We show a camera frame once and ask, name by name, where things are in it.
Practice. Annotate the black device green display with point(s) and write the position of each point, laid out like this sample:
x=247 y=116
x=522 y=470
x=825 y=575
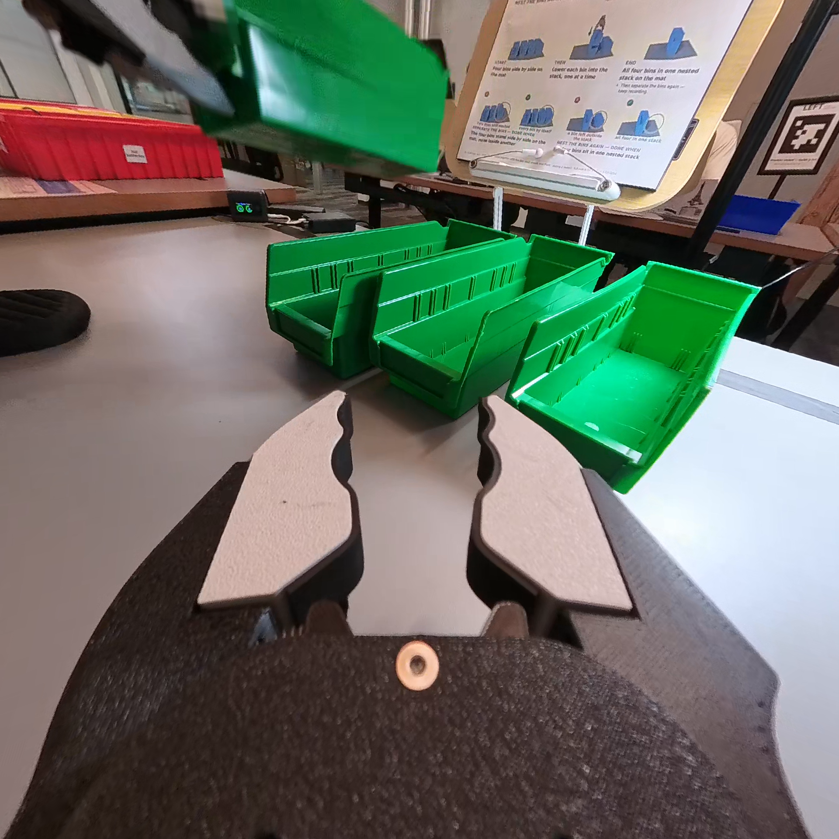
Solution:
x=248 y=206

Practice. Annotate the wooden display board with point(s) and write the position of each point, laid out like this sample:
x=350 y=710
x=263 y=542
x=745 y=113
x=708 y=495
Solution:
x=721 y=98

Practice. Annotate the black metal pole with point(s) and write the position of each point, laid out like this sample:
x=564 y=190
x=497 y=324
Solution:
x=760 y=124

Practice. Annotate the black white marker sign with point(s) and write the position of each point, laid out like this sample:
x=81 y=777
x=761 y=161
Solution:
x=803 y=134

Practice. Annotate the green plastic bin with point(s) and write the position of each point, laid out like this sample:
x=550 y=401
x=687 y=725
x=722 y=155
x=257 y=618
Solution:
x=314 y=275
x=446 y=308
x=328 y=85
x=623 y=380

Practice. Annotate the red plastic crate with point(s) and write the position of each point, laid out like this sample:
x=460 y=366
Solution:
x=78 y=144

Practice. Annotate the black ribbed oval pad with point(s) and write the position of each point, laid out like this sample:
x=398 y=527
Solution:
x=39 y=321

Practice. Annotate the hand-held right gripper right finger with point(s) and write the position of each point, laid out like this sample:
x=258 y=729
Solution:
x=550 y=524

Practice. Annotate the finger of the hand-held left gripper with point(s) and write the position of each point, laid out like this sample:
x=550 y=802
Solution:
x=177 y=65

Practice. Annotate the white instruction sheet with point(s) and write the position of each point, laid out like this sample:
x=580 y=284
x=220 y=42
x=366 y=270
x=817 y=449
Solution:
x=590 y=85

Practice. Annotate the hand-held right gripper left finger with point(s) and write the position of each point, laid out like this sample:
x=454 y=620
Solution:
x=282 y=518

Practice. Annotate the light wooden box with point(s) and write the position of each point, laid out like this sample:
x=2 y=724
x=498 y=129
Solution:
x=822 y=216

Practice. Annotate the blue plastic bin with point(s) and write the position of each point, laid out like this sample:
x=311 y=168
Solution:
x=760 y=213

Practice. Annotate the black power adapter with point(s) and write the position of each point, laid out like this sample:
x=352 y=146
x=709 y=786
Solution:
x=331 y=221

